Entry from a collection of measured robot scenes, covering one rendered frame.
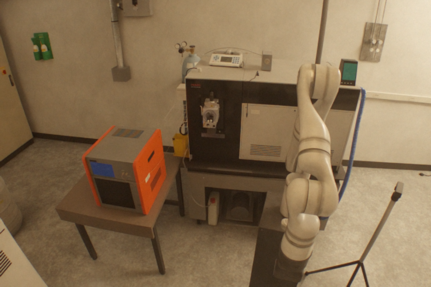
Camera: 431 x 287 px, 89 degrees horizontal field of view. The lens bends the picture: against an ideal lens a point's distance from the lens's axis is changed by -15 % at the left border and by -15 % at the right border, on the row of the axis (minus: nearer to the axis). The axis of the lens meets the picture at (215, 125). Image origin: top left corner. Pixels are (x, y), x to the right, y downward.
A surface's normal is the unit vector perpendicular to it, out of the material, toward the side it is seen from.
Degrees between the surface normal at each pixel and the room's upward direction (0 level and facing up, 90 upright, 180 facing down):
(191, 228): 0
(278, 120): 90
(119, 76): 90
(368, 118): 90
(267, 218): 0
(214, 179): 90
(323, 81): 73
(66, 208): 0
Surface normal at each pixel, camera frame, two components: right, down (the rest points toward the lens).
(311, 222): 0.17, -0.77
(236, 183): -0.15, 0.47
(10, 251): 0.99, 0.07
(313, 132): -0.40, -0.56
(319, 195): -0.15, -0.40
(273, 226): 0.00, -0.88
